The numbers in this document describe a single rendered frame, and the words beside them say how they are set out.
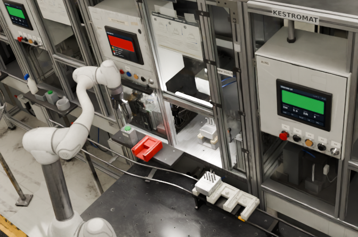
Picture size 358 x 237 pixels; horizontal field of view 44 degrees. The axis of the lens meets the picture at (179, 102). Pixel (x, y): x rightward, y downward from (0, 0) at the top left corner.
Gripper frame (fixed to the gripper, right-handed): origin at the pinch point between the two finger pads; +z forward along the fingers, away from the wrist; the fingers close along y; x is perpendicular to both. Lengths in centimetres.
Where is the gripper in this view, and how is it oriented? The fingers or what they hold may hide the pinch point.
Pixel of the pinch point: (123, 116)
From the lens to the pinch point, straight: 287.1
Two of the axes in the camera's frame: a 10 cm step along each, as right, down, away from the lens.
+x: -6.2, 5.6, -5.5
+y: -7.7, -2.9, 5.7
